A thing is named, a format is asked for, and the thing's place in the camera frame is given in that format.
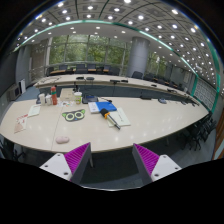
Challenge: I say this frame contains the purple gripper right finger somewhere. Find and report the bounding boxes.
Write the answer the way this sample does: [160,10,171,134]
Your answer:
[132,144,181,185]

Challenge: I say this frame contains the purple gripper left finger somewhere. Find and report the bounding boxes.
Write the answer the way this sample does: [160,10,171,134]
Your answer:
[41,143,93,184]

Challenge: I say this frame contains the pink computer mouse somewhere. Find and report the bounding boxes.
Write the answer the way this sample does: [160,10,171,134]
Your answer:
[56,136,70,144]

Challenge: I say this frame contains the black owl-face mouse pad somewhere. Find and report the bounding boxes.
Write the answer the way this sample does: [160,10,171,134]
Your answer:
[62,109,85,122]

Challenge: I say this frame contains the white open booklet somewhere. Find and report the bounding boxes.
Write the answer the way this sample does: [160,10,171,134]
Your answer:
[110,108,131,127]

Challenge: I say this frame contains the black and orange tool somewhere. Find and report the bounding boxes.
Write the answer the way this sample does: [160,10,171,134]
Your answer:
[100,108,121,129]

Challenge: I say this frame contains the white document under notebook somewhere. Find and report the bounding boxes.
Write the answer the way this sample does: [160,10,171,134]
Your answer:
[88,102,99,113]

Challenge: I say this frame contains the red and white leaflet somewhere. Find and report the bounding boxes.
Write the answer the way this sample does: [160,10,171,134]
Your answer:
[14,114,28,133]

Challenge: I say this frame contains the white paper sheet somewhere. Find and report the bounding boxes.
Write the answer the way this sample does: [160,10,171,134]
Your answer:
[28,105,41,117]

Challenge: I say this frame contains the dark tablet device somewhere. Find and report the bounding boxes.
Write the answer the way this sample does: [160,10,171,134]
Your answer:
[82,95,98,104]

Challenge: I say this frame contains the blue notebook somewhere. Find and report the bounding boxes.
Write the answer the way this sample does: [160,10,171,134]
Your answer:
[96,102,117,112]

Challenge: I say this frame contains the white paper cup green sleeve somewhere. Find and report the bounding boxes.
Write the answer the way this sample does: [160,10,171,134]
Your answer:
[74,92,82,104]

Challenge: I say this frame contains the brown cardboard box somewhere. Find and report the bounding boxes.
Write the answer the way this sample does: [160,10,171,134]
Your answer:
[60,88,75,101]

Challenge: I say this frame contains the red bottle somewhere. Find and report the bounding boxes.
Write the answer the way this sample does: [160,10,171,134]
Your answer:
[51,86,57,105]

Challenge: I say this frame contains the grey round pillar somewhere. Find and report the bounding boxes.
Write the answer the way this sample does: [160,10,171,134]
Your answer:
[126,37,150,77]

